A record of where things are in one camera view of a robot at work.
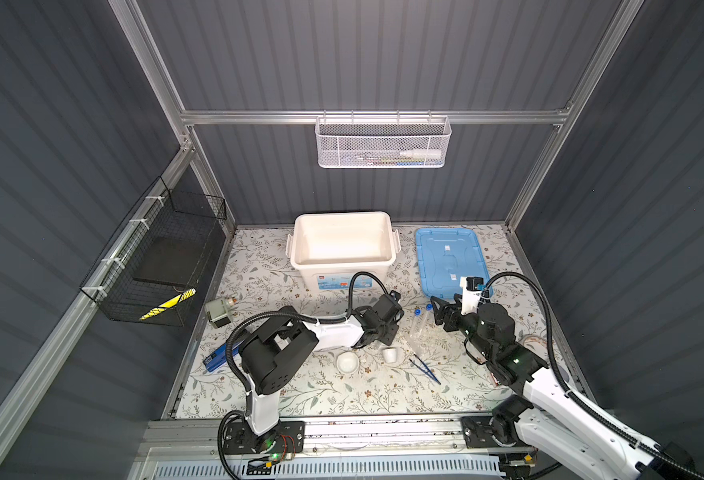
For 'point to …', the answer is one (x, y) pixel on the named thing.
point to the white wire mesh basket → (382, 142)
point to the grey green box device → (218, 311)
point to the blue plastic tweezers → (428, 373)
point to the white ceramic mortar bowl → (347, 362)
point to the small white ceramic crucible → (390, 354)
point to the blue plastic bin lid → (445, 256)
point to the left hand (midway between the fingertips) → (390, 327)
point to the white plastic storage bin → (329, 246)
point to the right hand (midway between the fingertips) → (447, 299)
